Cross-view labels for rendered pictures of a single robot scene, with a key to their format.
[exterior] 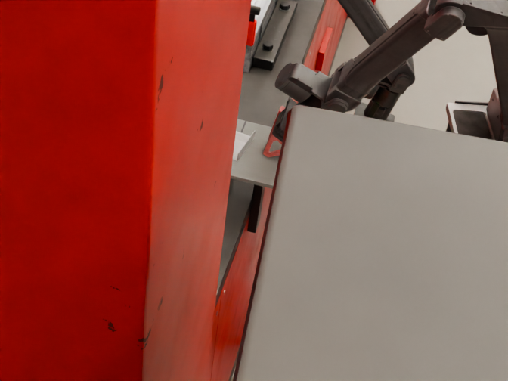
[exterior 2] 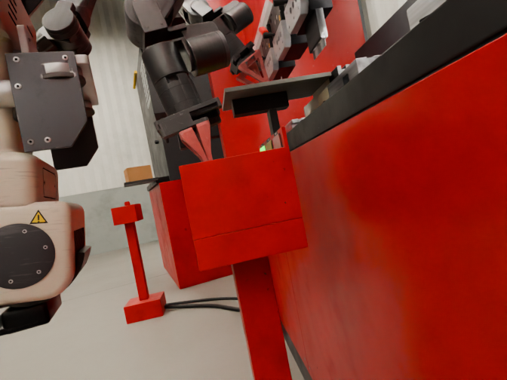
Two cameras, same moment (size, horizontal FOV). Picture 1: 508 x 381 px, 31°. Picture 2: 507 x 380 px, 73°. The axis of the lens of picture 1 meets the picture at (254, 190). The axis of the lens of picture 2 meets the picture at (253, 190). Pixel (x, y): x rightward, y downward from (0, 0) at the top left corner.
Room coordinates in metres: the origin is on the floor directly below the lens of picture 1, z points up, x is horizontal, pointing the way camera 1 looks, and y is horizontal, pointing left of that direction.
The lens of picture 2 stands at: (2.33, -0.33, 0.76)
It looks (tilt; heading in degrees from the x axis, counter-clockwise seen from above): 1 degrees down; 165
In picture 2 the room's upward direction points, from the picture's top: 11 degrees counter-clockwise
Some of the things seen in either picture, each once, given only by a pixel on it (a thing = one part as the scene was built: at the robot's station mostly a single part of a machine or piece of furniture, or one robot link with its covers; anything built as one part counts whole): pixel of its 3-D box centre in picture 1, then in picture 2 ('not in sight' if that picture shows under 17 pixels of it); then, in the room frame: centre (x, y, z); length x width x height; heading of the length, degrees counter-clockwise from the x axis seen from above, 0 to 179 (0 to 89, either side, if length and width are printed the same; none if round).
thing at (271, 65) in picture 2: not in sight; (277, 53); (1.08, 0.21, 1.26); 0.15 x 0.09 x 0.17; 172
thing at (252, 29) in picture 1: (248, 25); not in sight; (1.64, 0.06, 1.20); 0.04 x 0.02 x 0.10; 82
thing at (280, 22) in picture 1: (275, 32); not in sight; (2.09, 0.00, 0.89); 0.30 x 0.05 x 0.03; 172
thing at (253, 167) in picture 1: (258, 153); (272, 93); (1.48, 0.00, 1.00); 0.26 x 0.18 x 0.01; 82
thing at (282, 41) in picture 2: not in sight; (288, 28); (1.28, 0.18, 1.26); 0.15 x 0.09 x 0.17; 172
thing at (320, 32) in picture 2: not in sight; (316, 35); (1.50, 0.15, 1.13); 0.10 x 0.02 x 0.10; 172
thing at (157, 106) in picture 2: not in sight; (161, 92); (0.24, -0.21, 1.42); 0.45 x 0.12 x 0.36; 177
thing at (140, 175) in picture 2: not in sight; (139, 176); (-0.87, -0.48, 1.05); 0.30 x 0.28 x 0.14; 6
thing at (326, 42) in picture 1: (323, 48); not in sight; (2.49, -0.16, 0.59); 0.15 x 0.02 x 0.07; 172
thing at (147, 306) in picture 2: not in sight; (136, 258); (-0.27, -0.58, 0.42); 0.25 x 0.20 x 0.83; 82
